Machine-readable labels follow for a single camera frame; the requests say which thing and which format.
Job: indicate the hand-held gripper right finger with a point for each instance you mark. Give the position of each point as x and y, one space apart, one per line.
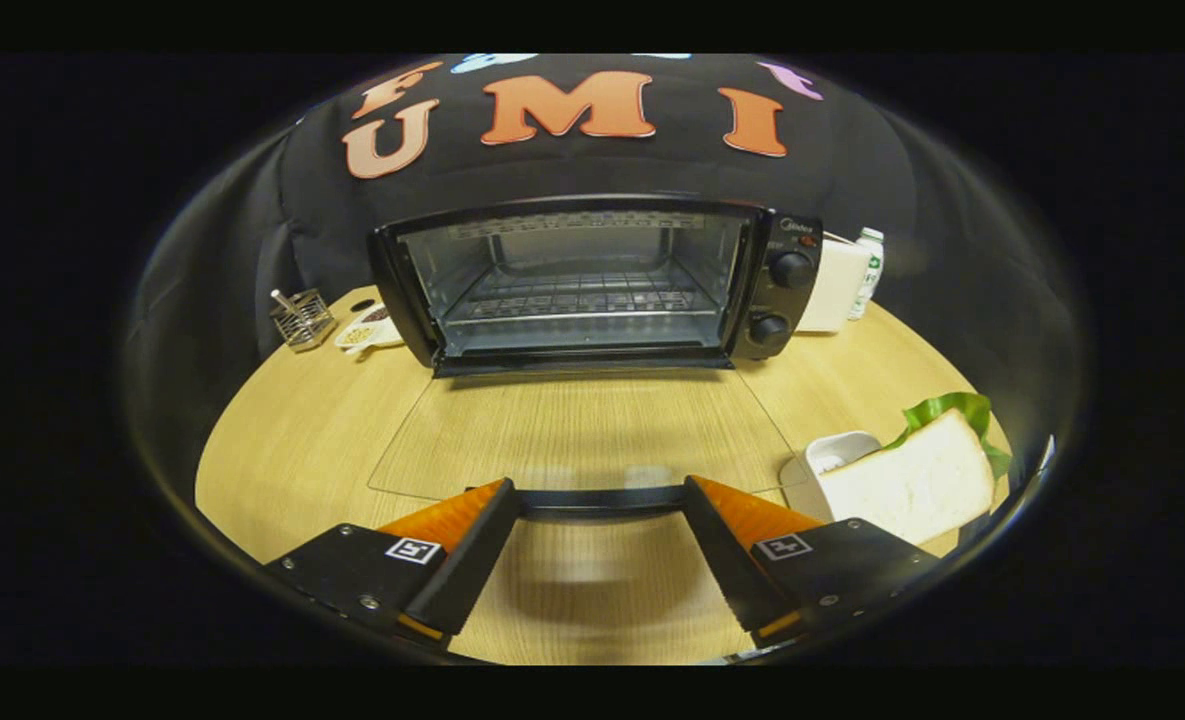
727 560

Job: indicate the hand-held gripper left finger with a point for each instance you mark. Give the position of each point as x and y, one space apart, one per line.
472 565

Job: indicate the white bread slice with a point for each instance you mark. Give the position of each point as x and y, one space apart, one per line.
912 485

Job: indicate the black toaster oven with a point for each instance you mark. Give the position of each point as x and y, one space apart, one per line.
787 300

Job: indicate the green lettuce leaf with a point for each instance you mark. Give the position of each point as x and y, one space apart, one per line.
952 405

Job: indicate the white ribbed tray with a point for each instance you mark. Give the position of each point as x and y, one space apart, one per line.
827 450

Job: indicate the small white dish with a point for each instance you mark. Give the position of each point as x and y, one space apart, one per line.
367 335

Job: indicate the white rectangular box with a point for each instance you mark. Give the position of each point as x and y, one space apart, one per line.
837 285

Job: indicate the white bottle with green label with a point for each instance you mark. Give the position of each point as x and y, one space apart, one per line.
869 270

